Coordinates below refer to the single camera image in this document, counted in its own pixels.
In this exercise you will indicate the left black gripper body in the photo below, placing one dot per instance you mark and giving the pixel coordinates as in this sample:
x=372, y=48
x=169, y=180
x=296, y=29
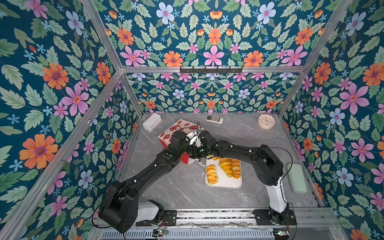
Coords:
x=181, y=151

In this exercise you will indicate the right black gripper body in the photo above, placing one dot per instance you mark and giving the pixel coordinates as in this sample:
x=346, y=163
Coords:
x=201, y=151

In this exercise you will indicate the red white paper bag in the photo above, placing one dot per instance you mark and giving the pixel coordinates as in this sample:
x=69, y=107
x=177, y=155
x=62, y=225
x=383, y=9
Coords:
x=180, y=125

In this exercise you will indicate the pale cream bread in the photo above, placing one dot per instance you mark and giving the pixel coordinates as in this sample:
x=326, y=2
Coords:
x=226, y=166

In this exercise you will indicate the long twisted bread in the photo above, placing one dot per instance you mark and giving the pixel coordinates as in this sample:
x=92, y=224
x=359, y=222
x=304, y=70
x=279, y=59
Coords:
x=236, y=167

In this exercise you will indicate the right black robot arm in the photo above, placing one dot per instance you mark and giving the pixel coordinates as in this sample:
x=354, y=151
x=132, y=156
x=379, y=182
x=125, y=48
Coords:
x=267, y=166

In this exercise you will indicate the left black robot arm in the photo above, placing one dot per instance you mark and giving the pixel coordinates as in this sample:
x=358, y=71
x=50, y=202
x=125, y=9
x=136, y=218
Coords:
x=121, y=208

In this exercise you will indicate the white remote control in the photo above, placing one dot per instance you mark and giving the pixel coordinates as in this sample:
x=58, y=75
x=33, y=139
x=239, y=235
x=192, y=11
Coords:
x=213, y=119

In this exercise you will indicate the white plastic box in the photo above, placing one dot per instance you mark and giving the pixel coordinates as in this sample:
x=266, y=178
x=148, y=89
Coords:
x=152, y=122

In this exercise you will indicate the white rectangular tray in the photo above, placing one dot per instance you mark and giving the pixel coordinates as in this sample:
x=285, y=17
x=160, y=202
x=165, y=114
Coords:
x=223, y=180

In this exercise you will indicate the pink round clock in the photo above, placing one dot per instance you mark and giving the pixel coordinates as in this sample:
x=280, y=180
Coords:
x=266, y=122

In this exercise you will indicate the pale green object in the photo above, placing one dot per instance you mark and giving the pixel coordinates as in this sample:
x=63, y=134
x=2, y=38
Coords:
x=297, y=178

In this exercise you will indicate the black hook rail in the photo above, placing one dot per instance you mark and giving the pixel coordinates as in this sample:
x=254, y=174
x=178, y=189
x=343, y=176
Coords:
x=211, y=70

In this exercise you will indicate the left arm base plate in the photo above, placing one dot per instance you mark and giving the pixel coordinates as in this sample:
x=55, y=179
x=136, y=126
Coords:
x=167, y=218

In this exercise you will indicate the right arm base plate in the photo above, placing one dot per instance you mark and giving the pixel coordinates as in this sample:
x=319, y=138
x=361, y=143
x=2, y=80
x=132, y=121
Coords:
x=266, y=217

